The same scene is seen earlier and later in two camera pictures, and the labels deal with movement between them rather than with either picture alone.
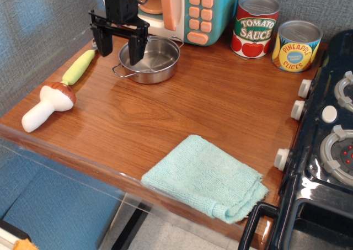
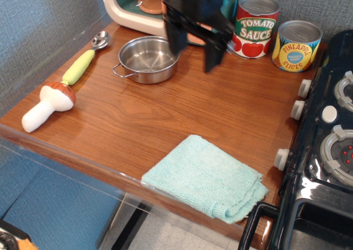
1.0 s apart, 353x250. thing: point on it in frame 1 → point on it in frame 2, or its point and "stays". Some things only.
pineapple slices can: [296, 46] stays
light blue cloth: [205, 176] stays
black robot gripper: [121, 15] → [202, 4]
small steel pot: [159, 64] stays
